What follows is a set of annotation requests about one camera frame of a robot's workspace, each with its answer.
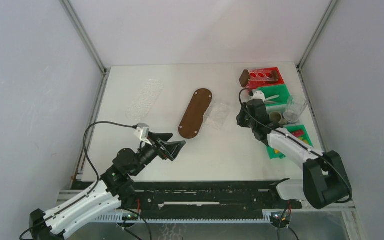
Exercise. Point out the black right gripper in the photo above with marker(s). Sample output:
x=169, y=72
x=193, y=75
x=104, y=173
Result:
x=240, y=117

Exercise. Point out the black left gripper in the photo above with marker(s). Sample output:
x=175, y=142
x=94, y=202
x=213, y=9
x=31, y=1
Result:
x=170, y=150

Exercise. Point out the clear textured acrylic holder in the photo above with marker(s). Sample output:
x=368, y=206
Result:
x=216, y=115

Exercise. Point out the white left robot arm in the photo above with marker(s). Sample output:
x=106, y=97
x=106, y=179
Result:
x=107, y=193

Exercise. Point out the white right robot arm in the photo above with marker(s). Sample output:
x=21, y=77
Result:
x=325, y=180

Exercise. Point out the brown oval wooden tray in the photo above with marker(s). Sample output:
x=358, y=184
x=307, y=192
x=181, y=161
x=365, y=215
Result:
x=193, y=117

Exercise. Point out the red toothpaste tube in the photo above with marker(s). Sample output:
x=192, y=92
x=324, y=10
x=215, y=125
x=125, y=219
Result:
x=298, y=133

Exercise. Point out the green bin with toothpaste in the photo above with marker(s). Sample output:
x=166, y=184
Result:
x=275, y=154

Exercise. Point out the clear textured oval tray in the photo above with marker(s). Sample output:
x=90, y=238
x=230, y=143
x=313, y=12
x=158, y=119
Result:
x=144, y=100

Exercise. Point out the grey ceramic cup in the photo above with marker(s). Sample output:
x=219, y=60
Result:
x=277, y=117

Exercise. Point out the white storage bin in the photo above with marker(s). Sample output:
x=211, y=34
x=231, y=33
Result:
x=291, y=118

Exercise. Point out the green bin with toothbrushes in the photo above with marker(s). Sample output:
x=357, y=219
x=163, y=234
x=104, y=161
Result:
x=281, y=90

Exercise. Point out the red storage bin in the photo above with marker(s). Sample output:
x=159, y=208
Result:
x=281, y=81

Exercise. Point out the clear glass tumbler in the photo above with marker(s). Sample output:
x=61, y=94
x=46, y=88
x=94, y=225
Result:
x=296, y=105

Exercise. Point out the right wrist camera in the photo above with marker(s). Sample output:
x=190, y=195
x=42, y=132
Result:
x=257, y=95

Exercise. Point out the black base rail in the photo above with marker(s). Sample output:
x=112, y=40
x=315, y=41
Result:
x=206, y=200

